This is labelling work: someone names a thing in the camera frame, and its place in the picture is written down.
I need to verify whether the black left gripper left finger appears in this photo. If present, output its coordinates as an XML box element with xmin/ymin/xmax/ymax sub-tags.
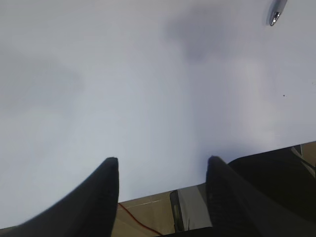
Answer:
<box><xmin>3</xmin><ymin>158</ymin><xmax>119</xmax><ymax>237</ymax></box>

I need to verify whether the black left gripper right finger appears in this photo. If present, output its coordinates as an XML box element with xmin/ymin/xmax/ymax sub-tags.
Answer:
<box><xmin>206</xmin><ymin>157</ymin><xmax>316</xmax><ymax>237</ymax></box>

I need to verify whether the grey grip pen left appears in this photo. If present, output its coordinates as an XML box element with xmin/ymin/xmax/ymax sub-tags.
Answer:
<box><xmin>266</xmin><ymin>0</ymin><xmax>288</xmax><ymax>27</ymax></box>

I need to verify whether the grey metal table leg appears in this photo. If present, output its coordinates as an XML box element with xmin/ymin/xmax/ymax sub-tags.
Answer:
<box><xmin>170</xmin><ymin>184</ymin><xmax>212</xmax><ymax>233</ymax></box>

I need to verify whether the red floor cable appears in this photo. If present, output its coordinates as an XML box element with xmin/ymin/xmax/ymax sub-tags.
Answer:
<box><xmin>118</xmin><ymin>202</ymin><xmax>163</xmax><ymax>237</ymax></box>

